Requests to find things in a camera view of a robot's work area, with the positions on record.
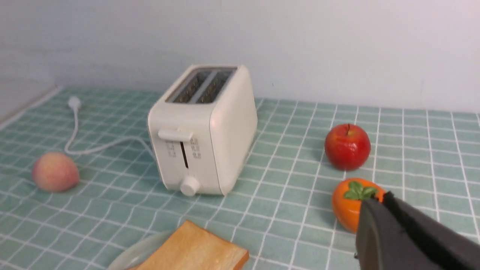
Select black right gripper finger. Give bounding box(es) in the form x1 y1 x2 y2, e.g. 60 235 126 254
355 192 480 270

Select toast slice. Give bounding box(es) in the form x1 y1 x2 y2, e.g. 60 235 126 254
130 220 250 270

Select orange persimmon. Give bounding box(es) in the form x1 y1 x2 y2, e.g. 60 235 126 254
331 178 386 234

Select red apple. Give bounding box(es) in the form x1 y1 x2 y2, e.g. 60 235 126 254
324 123 371 171

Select white two-slot toaster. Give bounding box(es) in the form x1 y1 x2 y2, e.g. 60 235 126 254
147 64 258 197

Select light green round plate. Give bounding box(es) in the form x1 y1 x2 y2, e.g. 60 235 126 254
107 231 173 270

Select green checkered tablecloth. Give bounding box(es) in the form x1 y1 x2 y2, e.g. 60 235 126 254
0 88 479 270

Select pink peach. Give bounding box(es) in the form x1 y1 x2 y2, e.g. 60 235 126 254
31 151 80 193

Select white power cord with plug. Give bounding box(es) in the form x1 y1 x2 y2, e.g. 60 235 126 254
64 96 155 157

